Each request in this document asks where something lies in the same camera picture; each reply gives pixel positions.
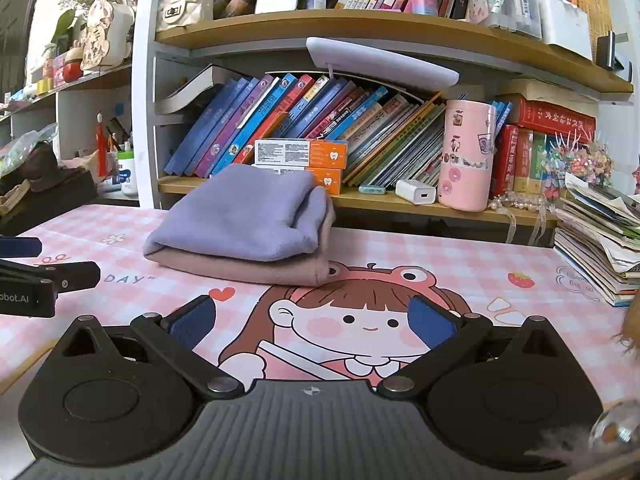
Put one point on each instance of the black bag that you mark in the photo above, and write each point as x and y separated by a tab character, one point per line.
65	195

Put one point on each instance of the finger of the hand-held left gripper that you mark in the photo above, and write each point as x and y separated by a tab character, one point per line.
20	248
75	274

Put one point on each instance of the sheer white ribbon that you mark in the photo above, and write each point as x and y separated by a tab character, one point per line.
525	227

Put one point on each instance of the orange white toothpaste box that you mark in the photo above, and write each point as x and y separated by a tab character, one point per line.
300	152
327	180

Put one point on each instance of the white storage box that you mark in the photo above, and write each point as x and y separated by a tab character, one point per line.
565	27

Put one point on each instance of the clear plastic bag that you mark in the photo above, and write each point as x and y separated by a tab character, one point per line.
22	147

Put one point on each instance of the thick black paperback book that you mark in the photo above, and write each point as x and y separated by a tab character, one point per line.
190	92

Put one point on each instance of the bunch of pens and pencils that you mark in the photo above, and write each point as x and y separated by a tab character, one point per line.
117	137

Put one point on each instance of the purple and mauve sweater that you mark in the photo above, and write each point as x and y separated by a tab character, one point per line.
240	220

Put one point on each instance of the white ceramic ornament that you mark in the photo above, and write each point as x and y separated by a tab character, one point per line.
107	35

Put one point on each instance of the colourful paper star bouquet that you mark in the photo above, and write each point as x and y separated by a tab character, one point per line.
580	160

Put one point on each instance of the green leafy plant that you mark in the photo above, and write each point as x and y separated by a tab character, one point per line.
62	25

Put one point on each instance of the red round doll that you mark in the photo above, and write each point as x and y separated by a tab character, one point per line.
72	66

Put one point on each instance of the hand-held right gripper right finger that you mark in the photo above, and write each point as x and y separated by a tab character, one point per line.
430	320

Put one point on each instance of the small teal eraser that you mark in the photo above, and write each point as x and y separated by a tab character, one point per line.
372	190

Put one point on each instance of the white desk lamp head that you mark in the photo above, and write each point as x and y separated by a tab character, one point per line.
380	62

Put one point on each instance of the white quilted handbag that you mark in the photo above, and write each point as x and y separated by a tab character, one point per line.
182	7

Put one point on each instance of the pink cartoon desk mat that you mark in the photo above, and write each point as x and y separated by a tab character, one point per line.
550	320

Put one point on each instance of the dark brown cloth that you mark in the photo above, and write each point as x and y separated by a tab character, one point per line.
42	167

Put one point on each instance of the clear glass ball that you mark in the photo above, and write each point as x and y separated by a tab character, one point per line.
612	427

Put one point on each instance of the tan fluffy fur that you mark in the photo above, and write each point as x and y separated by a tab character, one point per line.
631	322

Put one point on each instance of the red hardcover book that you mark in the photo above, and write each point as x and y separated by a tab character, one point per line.
504	160
524	160

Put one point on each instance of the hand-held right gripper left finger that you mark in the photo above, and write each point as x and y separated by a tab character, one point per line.
192	322

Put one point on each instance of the white wooden bookshelf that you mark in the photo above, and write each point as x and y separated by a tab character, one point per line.
142	110

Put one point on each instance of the thick yellowed book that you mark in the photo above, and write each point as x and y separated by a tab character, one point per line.
545	90

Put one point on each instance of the white charger plug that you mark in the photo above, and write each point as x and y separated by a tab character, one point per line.
415	191

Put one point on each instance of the row of children's books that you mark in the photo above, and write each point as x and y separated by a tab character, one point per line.
280	105

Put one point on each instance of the stack of paper booklets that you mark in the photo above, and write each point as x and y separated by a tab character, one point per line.
595	245

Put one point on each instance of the white blue label pot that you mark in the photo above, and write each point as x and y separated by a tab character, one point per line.
128	175

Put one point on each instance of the pink stickered cylinder canister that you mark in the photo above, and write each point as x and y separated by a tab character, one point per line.
467	160

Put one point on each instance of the thick red dictionary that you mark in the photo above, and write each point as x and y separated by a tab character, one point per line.
550	120

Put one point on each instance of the black clip device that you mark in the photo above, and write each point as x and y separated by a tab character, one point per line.
609	50

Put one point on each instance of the red tassel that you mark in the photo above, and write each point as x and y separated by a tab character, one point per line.
102	150

